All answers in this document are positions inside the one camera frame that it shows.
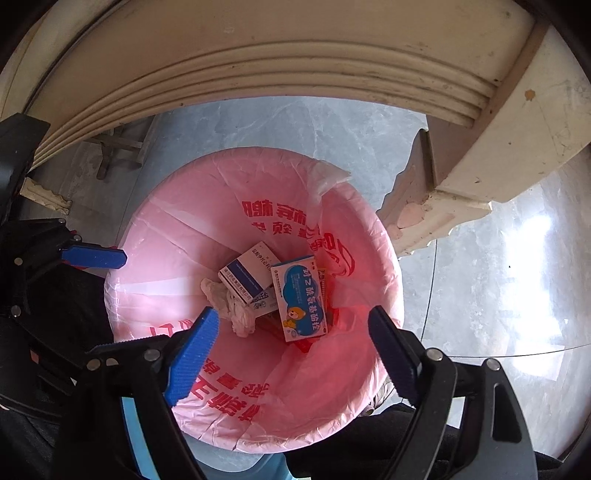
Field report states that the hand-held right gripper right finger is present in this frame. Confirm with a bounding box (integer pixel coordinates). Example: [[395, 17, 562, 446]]
[[368, 305, 536, 480]]

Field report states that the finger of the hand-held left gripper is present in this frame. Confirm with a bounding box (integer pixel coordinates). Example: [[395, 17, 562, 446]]
[[0, 277, 86, 393], [0, 219, 127, 282]]

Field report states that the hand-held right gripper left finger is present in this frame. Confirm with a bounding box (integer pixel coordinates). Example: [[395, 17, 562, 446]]
[[55, 307, 220, 480]]

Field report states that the white tissue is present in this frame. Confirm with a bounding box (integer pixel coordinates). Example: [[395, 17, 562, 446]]
[[199, 277, 257, 339]]

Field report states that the trash bin with pink liner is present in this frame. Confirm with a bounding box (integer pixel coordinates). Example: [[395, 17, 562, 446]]
[[105, 148, 406, 455]]

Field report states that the white printed carton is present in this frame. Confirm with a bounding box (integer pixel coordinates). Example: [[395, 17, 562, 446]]
[[249, 288, 278, 319]]

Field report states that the white and blue medicine box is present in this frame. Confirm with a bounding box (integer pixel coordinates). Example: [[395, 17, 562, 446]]
[[218, 241, 280, 305]]

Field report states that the blue cartoon medicine box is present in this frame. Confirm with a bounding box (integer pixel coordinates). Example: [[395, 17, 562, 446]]
[[270, 254, 329, 343]]

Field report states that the light blue trash bin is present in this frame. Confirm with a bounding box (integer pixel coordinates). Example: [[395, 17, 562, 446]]
[[120, 397, 296, 480]]

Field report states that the beige shoe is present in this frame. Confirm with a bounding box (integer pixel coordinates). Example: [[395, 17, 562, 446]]
[[360, 383, 398, 417]]

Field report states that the cream carved moulding piece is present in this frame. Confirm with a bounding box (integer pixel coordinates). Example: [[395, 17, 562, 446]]
[[21, 178, 72, 214]]

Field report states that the cream wooden table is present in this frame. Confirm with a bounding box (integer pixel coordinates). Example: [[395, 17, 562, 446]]
[[0, 0, 591, 257]]

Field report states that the grey wooden frame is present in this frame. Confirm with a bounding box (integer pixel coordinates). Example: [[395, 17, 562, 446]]
[[95, 127, 146, 181]]

